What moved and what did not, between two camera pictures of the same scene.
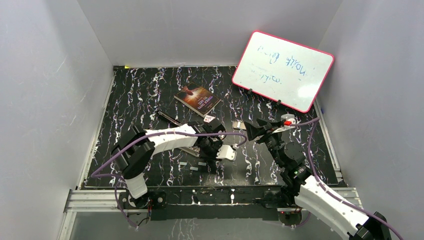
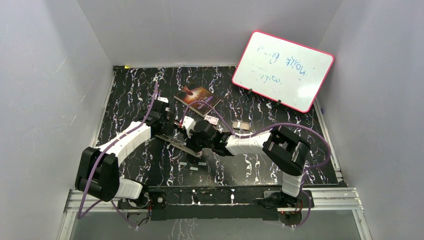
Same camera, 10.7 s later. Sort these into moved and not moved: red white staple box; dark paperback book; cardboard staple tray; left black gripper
Moved: left black gripper
Not moved: cardboard staple tray; red white staple box; dark paperback book
